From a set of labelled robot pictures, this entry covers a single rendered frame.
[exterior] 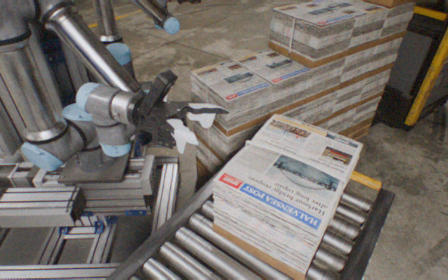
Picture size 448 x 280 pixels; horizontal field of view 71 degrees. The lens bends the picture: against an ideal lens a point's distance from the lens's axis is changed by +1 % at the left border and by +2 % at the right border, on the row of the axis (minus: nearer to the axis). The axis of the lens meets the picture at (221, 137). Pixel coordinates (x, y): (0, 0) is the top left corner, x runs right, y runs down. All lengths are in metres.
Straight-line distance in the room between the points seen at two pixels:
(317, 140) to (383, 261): 1.22
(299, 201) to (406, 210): 1.64
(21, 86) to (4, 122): 0.54
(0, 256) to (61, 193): 0.73
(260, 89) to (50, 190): 1.03
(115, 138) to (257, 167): 0.37
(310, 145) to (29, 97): 0.78
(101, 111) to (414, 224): 1.99
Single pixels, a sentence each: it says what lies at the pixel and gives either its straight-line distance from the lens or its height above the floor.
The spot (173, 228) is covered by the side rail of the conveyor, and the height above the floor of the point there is 0.80.
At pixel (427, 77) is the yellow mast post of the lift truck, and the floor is 0.52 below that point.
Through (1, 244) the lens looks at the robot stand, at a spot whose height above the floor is 0.21.
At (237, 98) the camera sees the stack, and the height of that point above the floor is 0.82.
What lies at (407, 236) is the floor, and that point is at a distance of 2.23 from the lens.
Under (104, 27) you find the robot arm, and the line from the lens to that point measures 1.62.
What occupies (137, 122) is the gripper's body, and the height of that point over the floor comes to 1.20.
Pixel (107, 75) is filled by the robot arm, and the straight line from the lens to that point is 0.90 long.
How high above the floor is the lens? 1.61
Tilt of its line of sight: 39 degrees down
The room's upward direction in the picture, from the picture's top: straight up
